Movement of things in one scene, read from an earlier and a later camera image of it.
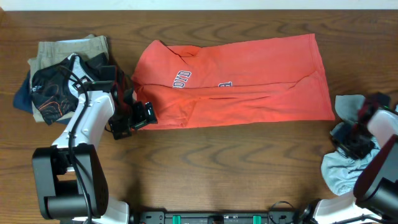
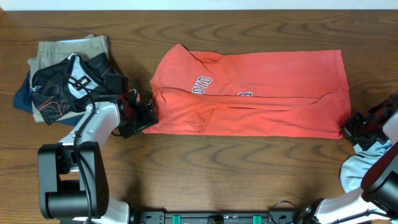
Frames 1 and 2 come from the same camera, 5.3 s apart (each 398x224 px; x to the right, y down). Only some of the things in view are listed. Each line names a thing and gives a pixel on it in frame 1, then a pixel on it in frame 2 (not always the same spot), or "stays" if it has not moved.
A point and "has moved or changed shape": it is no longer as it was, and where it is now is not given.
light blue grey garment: [340, 171] has moved or changed shape
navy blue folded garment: [22, 100] stays
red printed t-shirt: [261, 80] has moved or changed shape
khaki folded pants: [52, 53] stays
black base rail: [270, 217] stays
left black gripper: [137, 115] stays
